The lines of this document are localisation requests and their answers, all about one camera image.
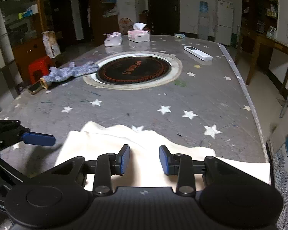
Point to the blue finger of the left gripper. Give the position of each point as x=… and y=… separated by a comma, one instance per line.
x=41, y=139

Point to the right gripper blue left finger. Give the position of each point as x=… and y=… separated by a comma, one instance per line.
x=114, y=164

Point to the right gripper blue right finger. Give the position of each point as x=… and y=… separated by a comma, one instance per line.
x=172, y=164

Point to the cream sweatshirt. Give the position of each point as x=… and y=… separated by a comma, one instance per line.
x=144, y=168

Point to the black smartphone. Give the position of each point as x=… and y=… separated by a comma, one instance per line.
x=35, y=88

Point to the blue knit work glove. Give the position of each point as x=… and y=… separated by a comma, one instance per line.
x=57, y=75

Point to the red plastic stool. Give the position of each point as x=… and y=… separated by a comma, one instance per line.
x=39, y=68

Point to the round induction hotpot cooker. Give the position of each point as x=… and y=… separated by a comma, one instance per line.
x=135, y=71

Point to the white paper bag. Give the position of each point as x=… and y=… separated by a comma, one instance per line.
x=51, y=46

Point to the white remote control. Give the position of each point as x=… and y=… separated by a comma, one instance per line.
x=198, y=53

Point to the small pink tissue pack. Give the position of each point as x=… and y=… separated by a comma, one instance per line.
x=113, y=39

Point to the small teal packet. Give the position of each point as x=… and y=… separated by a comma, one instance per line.
x=179, y=36

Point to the pink tissue box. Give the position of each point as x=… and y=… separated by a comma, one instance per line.
x=138, y=34

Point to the red patterned fan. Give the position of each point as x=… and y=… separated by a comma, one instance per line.
x=125, y=25

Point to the water dispenser with blue bottle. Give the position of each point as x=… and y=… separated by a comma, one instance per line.
x=203, y=21

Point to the dark wooden side table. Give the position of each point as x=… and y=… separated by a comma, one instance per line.
x=261, y=57

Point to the white refrigerator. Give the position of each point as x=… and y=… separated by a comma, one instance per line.
x=224, y=22

